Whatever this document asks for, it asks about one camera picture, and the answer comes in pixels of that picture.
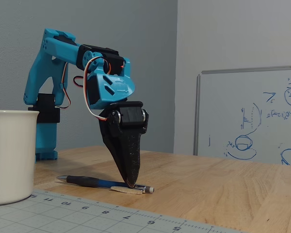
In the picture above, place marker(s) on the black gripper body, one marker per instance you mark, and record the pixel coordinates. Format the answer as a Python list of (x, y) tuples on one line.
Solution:
[(131, 116)]

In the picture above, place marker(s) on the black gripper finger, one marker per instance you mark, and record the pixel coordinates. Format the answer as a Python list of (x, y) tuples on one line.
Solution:
[(111, 143), (132, 155)]

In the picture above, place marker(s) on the blue black mechanical pen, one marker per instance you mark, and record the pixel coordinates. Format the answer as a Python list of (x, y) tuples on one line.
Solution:
[(92, 181)]

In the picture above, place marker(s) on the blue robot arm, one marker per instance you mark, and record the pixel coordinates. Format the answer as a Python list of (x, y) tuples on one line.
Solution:
[(38, 68)]

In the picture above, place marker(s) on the grey gridded cutting mat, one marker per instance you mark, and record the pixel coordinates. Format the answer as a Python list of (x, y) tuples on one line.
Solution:
[(63, 216)]

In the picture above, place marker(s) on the white plastic cup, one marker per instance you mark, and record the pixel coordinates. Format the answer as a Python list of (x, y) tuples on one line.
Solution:
[(12, 155)]

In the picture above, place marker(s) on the whiteboard with blue drawings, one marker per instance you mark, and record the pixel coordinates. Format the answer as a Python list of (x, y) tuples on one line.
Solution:
[(232, 109)]

